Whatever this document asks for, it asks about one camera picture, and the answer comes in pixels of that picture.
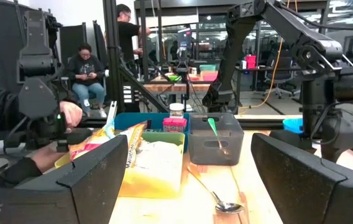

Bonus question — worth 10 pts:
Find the yellow plastic bin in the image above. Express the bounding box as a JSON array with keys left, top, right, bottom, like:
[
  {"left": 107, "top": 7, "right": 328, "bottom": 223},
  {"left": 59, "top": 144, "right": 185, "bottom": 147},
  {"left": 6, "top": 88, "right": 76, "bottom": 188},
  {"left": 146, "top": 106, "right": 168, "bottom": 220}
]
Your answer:
[{"left": 55, "top": 132, "right": 186, "bottom": 200}]

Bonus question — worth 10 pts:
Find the yellow pink noodle packet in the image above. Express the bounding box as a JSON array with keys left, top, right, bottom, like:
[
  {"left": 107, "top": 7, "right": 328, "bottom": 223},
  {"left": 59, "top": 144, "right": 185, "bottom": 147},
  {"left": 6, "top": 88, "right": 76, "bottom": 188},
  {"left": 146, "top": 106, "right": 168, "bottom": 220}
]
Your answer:
[{"left": 69, "top": 101, "right": 118, "bottom": 161}]

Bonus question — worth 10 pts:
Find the orange handle spoon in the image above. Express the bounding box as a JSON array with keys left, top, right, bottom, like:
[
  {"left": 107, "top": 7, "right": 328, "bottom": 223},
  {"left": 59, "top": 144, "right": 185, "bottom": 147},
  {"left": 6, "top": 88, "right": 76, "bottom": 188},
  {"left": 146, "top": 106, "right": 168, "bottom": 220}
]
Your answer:
[{"left": 186, "top": 164, "right": 245, "bottom": 215}]

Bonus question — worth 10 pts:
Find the blue plastic bin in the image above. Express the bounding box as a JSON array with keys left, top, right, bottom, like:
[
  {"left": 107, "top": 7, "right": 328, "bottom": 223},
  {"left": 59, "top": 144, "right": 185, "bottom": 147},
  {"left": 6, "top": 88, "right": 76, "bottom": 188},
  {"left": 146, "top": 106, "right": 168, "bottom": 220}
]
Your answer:
[{"left": 114, "top": 112, "right": 191, "bottom": 153}]

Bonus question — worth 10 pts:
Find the grey plastic bin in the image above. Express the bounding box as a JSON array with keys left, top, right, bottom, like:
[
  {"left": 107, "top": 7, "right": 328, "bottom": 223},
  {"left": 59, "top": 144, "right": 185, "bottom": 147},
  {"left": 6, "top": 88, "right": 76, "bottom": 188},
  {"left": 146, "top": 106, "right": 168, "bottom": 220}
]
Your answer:
[{"left": 188, "top": 112, "right": 245, "bottom": 166}]

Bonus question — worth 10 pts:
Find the yellow hanging cable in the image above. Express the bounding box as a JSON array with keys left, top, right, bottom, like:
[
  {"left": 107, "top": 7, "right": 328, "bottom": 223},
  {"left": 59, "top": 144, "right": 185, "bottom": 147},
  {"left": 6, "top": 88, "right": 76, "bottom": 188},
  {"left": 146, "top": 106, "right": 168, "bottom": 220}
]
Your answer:
[{"left": 238, "top": 0, "right": 298, "bottom": 110}]

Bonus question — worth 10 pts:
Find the white lid seasoning jar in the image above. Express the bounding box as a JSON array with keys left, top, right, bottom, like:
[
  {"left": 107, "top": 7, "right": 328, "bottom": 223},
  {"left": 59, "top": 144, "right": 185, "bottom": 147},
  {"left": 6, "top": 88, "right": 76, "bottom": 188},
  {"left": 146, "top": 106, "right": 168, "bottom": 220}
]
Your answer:
[{"left": 169, "top": 102, "right": 185, "bottom": 119}]

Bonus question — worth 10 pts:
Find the pink box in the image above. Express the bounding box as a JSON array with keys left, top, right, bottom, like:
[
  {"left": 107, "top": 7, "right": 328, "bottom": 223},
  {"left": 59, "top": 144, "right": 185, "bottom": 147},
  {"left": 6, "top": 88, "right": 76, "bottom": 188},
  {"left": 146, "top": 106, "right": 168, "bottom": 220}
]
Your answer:
[{"left": 162, "top": 117, "right": 188, "bottom": 134}]

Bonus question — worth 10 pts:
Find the blue bowl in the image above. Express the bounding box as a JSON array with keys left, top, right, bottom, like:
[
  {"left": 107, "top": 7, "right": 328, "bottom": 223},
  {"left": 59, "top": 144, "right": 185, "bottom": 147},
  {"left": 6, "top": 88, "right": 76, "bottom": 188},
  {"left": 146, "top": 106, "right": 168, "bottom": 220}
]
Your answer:
[{"left": 282, "top": 118, "right": 304, "bottom": 134}]

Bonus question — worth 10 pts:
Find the wooden workbench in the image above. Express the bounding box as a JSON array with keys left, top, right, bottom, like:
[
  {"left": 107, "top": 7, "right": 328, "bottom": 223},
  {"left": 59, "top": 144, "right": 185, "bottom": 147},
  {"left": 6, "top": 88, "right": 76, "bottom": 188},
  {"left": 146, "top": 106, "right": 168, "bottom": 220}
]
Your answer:
[{"left": 144, "top": 74, "right": 219, "bottom": 93}]

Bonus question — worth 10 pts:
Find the green storage bin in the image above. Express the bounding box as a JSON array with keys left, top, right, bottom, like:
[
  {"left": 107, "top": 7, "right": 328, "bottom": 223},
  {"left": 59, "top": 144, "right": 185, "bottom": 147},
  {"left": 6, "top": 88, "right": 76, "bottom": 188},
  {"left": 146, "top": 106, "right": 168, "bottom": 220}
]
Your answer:
[{"left": 199, "top": 63, "right": 217, "bottom": 72}]

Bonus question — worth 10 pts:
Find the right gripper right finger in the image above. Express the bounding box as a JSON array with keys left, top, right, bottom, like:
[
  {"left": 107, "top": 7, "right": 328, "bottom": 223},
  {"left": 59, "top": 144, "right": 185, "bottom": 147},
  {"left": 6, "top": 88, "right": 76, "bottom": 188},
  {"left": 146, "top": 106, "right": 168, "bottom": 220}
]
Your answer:
[{"left": 250, "top": 133, "right": 353, "bottom": 224}]

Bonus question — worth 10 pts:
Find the pink storage bin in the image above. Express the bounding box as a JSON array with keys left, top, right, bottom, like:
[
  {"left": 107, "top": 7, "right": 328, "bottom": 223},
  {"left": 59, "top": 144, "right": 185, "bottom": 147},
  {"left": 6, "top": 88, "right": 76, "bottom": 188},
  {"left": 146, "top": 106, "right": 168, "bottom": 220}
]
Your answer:
[{"left": 201, "top": 71, "right": 219, "bottom": 82}]

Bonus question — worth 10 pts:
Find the black partition panel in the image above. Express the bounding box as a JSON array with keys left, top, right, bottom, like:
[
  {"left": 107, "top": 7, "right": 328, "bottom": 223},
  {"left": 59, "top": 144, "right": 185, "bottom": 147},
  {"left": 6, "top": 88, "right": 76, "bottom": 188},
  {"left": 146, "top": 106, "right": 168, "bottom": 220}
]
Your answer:
[
  {"left": 60, "top": 22, "right": 87, "bottom": 68},
  {"left": 93, "top": 20, "right": 108, "bottom": 60}
]

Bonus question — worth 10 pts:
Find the green handle gold spoon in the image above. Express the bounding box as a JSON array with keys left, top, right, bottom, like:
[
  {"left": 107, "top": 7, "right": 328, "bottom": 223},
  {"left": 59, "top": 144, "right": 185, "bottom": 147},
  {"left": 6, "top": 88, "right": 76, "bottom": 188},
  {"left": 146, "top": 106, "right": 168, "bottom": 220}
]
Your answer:
[{"left": 207, "top": 117, "right": 230, "bottom": 156}]

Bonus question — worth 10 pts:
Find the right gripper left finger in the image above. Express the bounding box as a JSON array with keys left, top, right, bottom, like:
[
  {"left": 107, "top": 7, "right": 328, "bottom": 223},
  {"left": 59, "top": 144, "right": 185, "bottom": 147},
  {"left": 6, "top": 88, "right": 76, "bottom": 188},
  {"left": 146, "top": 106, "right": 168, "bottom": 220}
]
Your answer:
[{"left": 0, "top": 136, "right": 129, "bottom": 224}]

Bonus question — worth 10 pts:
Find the person's hand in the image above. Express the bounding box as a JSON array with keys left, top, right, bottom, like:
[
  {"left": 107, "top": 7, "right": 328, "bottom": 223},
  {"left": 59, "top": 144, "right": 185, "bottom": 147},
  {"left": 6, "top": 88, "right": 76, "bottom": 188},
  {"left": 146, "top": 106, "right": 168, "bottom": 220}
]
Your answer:
[
  {"left": 58, "top": 101, "right": 83, "bottom": 133},
  {"left": 29, "top": 145, "right": 67, "bottom": 174}
]

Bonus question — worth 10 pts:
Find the office chair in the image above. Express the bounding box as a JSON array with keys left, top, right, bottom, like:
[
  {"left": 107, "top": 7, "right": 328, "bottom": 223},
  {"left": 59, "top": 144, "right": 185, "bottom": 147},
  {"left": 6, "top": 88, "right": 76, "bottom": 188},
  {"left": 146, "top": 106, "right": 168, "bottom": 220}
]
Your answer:
[{"left": 265, "top": 55, "right": 300, "bottom": 99}]

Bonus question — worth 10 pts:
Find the red cup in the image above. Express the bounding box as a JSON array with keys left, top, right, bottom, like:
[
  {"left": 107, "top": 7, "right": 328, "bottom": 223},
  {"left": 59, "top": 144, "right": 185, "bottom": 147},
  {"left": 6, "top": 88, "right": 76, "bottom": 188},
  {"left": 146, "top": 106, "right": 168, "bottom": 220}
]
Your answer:
[{"left": 245, "top": 55, "right": 257, "bottom": 70}]

